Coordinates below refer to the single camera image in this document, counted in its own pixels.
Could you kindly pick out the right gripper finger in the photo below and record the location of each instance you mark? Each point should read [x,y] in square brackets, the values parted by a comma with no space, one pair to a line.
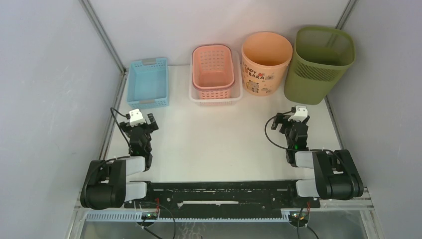
[277,119]
[305,121]

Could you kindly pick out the green mesh waste bin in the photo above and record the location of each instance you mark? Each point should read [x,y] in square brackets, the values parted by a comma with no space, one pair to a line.
[321,56]

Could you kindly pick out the orange capybara bucket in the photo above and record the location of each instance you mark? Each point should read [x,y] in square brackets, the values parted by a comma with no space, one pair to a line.
[265,58]

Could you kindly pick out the pink plastic basket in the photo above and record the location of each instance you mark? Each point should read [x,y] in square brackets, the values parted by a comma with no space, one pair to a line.
[213,71]

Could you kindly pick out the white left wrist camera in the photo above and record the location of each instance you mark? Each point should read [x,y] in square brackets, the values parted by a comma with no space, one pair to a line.
[136,118]

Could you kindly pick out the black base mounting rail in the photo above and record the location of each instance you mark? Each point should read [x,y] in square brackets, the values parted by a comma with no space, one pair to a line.
[223,200]

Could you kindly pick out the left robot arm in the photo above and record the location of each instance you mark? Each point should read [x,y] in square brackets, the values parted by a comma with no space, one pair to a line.
[106,184]

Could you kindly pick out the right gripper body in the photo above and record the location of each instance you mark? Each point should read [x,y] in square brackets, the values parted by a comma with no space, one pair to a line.
[286,128]

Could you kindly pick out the blue plastic basket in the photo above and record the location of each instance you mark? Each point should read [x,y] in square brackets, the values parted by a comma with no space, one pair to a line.
[148,84]

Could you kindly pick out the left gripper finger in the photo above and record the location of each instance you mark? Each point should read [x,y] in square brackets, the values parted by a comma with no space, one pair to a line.
[125,126]
[153,124]

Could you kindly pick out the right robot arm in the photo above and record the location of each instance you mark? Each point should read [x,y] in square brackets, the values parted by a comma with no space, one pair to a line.
[335,174]

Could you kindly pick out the clear white plastic tray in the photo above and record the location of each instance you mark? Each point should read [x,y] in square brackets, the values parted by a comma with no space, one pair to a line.
[236,90]

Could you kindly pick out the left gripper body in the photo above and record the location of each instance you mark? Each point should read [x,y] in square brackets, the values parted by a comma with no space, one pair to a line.
[147,130]

